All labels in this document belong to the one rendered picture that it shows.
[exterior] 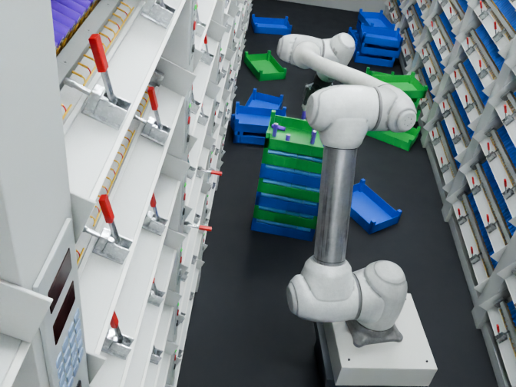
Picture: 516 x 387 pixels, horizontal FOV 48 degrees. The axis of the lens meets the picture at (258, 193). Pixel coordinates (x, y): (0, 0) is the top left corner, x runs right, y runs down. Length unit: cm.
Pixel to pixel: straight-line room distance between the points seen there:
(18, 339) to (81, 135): 23
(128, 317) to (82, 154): 42
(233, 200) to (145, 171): 208
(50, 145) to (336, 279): 149
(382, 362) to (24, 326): 169
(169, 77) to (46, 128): 70
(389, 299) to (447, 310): 83
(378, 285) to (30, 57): 162
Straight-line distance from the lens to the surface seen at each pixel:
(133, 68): 72
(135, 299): 95
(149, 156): 90
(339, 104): 166
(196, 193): 178
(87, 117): 61
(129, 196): 82
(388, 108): 172
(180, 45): 104
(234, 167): 317
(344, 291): 185
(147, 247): 103
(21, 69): 34
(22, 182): 36
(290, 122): 263
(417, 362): 207
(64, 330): 49
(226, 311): 242
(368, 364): 200
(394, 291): 189
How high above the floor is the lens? 186
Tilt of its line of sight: 38 degrees down
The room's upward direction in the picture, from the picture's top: 9 degrees clockwise
